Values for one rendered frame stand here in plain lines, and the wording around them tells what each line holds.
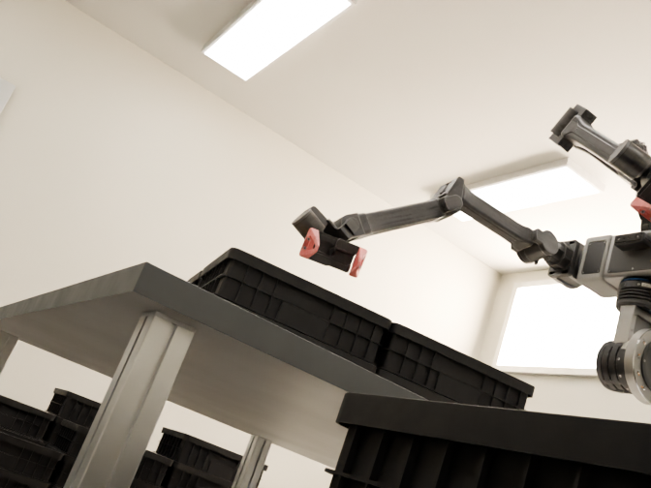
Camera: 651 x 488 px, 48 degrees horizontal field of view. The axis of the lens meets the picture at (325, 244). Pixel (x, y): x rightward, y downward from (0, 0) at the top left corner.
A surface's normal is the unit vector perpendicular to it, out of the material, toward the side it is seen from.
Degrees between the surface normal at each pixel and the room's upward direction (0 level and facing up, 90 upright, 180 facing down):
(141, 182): 90
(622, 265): 90
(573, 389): 90
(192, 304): 90
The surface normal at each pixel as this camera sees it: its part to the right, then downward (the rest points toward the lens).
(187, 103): 0.51, -0.11
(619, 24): -0.33, 0.88
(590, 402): -0.79, -0.45
